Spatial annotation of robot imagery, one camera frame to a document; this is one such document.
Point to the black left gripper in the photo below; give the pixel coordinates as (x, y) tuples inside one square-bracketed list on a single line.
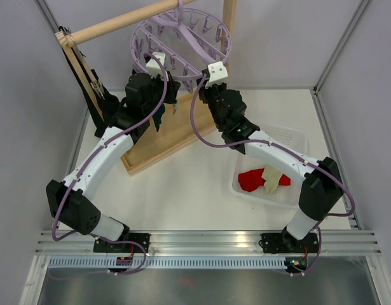
[(172, 88)]

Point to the purple round clip hanger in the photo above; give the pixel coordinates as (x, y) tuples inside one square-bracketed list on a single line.
[(191, 39)]

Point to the wooden rack top rod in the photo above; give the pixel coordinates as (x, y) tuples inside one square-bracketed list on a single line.
[(121, 21)]

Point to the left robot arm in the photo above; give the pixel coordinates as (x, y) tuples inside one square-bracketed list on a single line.
[(70, 200)]

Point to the wooden rack base tray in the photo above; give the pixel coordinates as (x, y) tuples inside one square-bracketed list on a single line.
[(174, 134)]

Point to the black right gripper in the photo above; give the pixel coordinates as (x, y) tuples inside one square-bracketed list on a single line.
[(203, 90)]

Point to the wooden rack post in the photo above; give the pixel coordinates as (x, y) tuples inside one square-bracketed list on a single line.
[(82, 76), (229, 14)]

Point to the aluminium mounting rail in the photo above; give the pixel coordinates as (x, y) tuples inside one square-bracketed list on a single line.
[(237, 243)]

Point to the wooden rack right post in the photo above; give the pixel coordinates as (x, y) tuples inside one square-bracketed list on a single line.
[(229, 14)]

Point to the black shorts on hanger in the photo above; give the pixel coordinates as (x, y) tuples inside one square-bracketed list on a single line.
[(103, 108)]

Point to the green christmas sock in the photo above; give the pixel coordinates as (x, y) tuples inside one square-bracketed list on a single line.
[(158, 116)]

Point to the cream sock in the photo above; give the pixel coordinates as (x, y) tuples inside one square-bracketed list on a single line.
[(271, 177), (175, 108)]

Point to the white slotted cable duct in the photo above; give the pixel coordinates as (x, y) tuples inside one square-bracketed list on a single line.
[(176, 262)]

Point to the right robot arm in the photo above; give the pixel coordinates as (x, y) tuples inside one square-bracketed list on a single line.
[(319, 181)]

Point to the red sock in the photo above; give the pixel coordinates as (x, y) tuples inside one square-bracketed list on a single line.
[(252, 180)]

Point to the wooden rack left post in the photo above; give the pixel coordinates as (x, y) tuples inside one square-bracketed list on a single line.
[(82, 76)]

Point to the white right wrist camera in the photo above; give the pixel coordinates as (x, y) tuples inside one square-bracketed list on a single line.
[(217, 74)]

